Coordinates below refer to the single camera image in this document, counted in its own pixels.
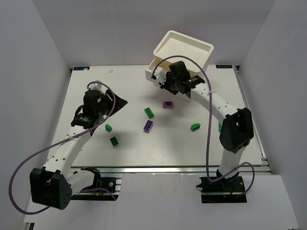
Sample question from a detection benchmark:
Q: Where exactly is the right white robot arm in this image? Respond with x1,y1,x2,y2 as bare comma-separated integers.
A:
152,61,254,181

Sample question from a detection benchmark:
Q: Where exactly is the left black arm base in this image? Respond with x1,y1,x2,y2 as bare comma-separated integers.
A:
69,167,121,201

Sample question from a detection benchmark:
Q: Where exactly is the aluminium rail front edge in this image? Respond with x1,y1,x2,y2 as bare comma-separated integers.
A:
69,165,272,174

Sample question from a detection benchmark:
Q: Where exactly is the purple sloped lego brick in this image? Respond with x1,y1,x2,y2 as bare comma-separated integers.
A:
163,101,174,108

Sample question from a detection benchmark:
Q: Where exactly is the green 2x3 lego brick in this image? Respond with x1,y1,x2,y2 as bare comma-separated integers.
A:
218,122,222,133

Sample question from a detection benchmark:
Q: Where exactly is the purple long lego brick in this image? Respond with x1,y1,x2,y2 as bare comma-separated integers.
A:
143,120,154,133

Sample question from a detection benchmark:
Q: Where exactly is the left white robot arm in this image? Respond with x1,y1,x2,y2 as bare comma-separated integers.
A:
29,90,128,210

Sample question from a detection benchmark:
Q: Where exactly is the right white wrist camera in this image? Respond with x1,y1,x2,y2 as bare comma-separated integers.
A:
150,69,167,87

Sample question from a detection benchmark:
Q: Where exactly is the green sloped lego brick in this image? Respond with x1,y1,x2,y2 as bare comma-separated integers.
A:
190,123,201,132

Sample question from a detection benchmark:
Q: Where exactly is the white three-drawer storage box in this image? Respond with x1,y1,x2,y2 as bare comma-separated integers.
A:
145,30,214,86

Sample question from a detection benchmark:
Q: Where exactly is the blue label sticker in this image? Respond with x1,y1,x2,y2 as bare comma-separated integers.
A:
73,67,90,71
215,64,233,69

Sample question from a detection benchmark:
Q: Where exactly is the green long lego brick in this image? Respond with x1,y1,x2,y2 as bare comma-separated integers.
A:
144,107,154,119

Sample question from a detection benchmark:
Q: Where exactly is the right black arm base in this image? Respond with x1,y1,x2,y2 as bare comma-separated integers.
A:
196,176,247,204

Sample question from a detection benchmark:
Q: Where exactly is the small green lego brick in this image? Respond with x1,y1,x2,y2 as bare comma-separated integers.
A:
105,124,112,132

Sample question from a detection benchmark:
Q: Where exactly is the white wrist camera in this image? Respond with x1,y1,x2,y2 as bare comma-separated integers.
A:
86,80,104,93
150,69,167,87

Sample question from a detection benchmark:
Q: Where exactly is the green 2x2 lego brick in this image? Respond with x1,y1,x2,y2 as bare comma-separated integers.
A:
110,137,119,148

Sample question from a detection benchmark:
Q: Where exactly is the blue label sticker right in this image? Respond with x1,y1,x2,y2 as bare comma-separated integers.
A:
215,64,233,69

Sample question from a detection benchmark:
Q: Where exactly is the blue label sticker left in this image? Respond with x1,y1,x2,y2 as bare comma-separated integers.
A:
73,67,90,71

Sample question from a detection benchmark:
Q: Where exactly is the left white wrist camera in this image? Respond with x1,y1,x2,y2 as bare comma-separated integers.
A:
86,80,104,93

